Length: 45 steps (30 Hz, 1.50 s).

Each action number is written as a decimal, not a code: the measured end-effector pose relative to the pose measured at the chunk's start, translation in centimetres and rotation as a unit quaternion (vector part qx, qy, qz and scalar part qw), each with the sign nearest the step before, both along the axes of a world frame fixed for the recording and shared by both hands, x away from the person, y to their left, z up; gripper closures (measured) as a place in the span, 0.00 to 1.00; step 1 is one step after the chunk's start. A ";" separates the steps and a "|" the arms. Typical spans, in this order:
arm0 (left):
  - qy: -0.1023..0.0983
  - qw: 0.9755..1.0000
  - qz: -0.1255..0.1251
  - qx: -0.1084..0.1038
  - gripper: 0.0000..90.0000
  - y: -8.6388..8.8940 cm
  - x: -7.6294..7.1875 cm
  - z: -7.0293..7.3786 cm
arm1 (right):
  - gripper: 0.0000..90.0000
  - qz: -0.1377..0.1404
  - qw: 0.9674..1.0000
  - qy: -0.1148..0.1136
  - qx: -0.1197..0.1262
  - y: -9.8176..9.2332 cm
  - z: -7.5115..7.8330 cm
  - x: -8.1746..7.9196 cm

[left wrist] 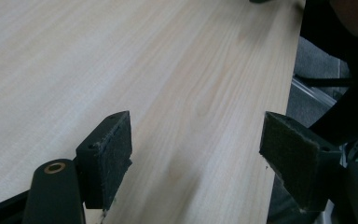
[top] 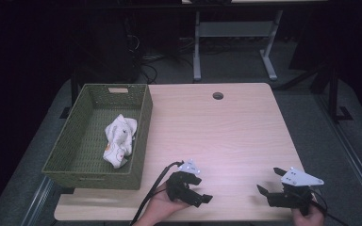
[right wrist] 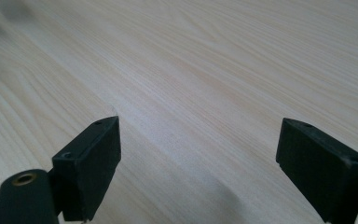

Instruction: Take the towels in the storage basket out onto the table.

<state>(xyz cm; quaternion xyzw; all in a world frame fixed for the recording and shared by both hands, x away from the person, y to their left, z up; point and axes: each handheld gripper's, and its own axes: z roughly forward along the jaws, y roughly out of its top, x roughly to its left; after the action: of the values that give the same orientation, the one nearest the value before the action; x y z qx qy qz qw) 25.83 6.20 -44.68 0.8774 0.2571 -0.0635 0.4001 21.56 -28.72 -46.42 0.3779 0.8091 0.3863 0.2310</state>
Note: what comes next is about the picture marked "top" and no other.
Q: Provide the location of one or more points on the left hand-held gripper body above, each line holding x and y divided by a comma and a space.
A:
179, 188

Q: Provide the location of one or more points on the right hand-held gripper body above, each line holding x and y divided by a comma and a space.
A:
295, 196

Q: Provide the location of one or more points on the white printed cloth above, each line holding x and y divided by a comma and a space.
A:
119, 141

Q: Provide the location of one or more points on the green woven basket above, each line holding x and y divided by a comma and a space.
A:
81, 147

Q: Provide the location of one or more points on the person's right hand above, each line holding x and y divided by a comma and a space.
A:
309, 219

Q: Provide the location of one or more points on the person's left hand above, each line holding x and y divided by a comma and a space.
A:
160, 208

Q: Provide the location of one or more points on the black metal stand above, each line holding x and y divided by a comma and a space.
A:
333, 94

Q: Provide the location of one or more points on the dark computer tower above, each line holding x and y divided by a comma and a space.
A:
113, 53

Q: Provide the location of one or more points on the metal floor rail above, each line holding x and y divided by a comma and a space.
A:
352, 157
37, 204

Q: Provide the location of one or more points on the grey metal desk frame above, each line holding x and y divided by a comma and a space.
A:
232, 29

